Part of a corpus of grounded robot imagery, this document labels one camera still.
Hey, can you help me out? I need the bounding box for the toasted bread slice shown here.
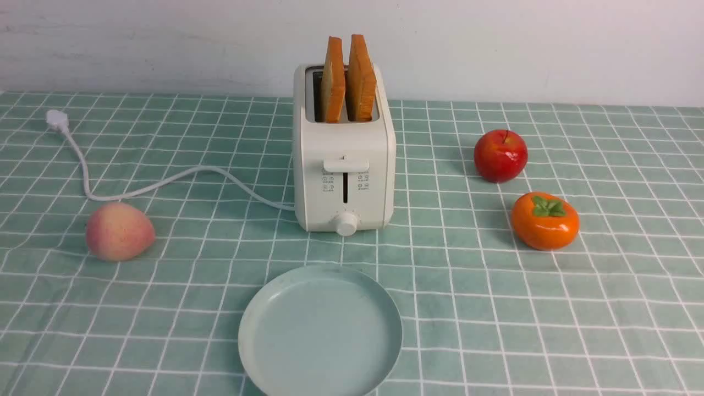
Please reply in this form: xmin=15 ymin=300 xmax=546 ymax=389
xmin=345 ymin=34 xmax=377 ymax=122
xmin=320 ymin=37 xmax=345 ymax=123

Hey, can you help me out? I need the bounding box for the white two-slot toaster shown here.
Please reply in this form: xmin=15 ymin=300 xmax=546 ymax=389
xmin=291 ymin=64 xmax=397 ymax=237

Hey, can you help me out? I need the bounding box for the light blue round plate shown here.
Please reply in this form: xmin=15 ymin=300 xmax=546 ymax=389
xmin=237 ymin=265 xmax=403 ymax=395

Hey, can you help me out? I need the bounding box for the red apple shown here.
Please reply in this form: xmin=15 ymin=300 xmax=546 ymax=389
xmin=474 ymin=129 xmax=528 ymax=183

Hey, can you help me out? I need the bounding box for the orange persimmon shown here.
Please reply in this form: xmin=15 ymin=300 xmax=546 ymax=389
xmin=510 ymin=191 xmax=580 ymax=251

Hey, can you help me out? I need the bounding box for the pink peach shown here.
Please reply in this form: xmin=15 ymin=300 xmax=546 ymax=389
xmin=85 ymin=202 xmax=156 ymax=262

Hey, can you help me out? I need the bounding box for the green checkered tablecloth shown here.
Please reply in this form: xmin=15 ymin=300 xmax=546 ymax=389
xmin=1 ymin=92 xmax=703 ymax=395

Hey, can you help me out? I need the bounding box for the white toaster power cable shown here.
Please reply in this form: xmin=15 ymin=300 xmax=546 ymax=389
xmin=45 ymin=109 xmax=296 ymax=212

